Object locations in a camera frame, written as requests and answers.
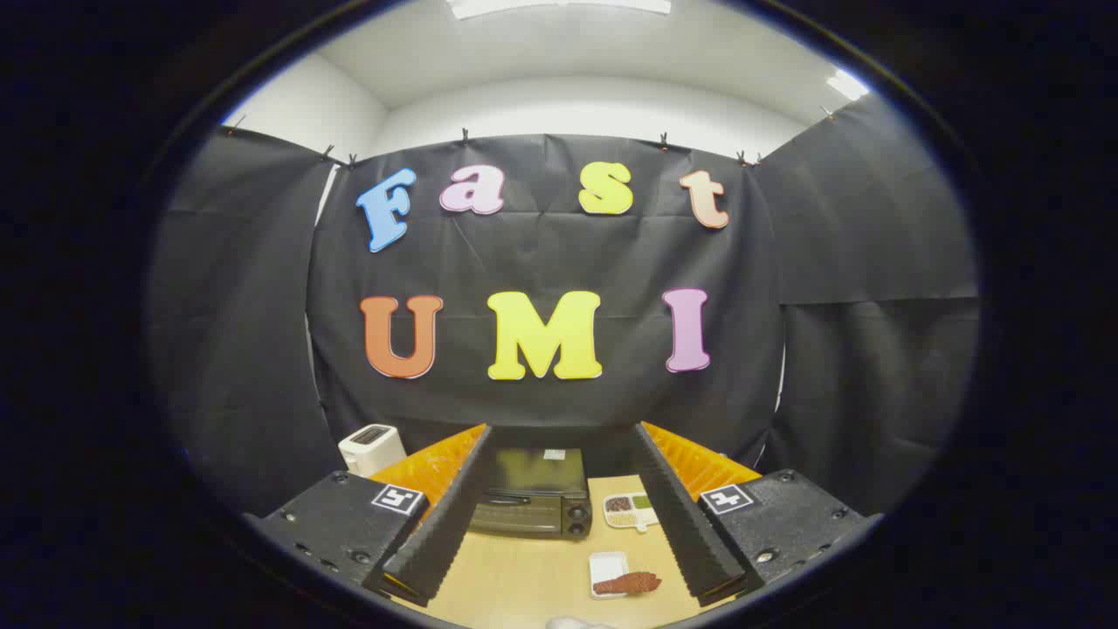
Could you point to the white rectangular dish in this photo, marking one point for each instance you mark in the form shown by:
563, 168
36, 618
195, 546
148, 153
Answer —
604, 563

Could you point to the ceiling light panel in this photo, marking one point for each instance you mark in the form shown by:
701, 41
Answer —
847, 85
559, 5

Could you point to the brown meat steak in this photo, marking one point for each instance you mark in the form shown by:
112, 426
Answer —
631, 584

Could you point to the white divided seasoning dish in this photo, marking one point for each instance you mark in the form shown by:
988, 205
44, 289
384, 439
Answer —
631, 511

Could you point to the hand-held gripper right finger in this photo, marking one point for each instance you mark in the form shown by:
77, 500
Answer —
677, 515

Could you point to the white bread toaster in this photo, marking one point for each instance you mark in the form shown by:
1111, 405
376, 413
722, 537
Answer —
371, 445

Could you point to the black toaster oven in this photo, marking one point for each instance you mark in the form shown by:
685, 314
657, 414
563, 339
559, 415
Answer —
533, 489

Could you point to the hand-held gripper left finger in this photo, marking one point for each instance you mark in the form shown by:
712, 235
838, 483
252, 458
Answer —
454, 515

